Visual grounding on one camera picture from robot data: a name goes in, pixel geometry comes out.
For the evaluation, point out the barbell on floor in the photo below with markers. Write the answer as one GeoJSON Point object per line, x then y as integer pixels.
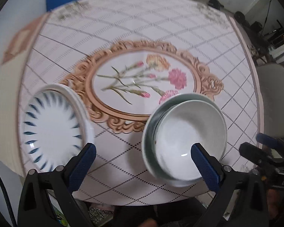
{"type": "Point", "coordinates": [238, 15]}

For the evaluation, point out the grey green upholstered chair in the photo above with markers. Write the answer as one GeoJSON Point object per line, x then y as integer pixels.
{"type": "Point", "coordinates": [271, 80]}

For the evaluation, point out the brown placemat with paper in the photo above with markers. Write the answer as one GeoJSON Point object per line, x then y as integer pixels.
{"type": "Point", "coordinates": [23, 38]}

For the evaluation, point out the blue leaf pattern plate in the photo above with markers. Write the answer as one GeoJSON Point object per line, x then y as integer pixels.
{"type": "Point", "coordinates": [43, 163]}

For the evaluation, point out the beige striped table runner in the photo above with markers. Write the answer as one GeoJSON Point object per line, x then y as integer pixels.
{"type": "Point", "coordinates": [10, 80]}

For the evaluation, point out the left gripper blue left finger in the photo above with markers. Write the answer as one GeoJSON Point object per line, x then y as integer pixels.
{"type": "Point", "coordinates": [80, 165]}

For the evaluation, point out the white scalloped plate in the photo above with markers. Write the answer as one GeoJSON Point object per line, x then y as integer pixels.
{"type": "Point", "coordinates": [82, 113]}

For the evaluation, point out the white bowl red flowers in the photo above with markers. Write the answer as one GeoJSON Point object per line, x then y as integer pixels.
{"type": "Point", "coordinates": [192, 121]}

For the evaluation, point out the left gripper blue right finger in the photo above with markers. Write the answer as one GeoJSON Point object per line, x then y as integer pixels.
{"type": "Point", "coordinates": [208, 166]}

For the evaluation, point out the large white bowl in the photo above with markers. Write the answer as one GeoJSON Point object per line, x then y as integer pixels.
{"type": "Point", "coordinates": [147, 143]}

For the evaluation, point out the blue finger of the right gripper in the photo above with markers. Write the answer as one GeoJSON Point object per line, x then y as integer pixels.
{"type": "Point", "coordinates": [273, 143]}

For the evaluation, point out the person's right hand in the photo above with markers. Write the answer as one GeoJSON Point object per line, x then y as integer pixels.
{"type": "Point", "coordinates": [275, 202]}

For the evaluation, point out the person's left hand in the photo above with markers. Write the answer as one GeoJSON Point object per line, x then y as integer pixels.
{"type": "Point", "coordinates": [149, 223]}

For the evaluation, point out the light blue black-rimmed bowl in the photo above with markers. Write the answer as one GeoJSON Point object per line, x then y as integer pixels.
{"type": "Point", "coordinates": [159, 124]}

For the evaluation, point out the checked floral tablecloth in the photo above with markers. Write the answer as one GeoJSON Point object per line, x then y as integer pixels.
{"type": "Point", "coordinates": [124, 58]}

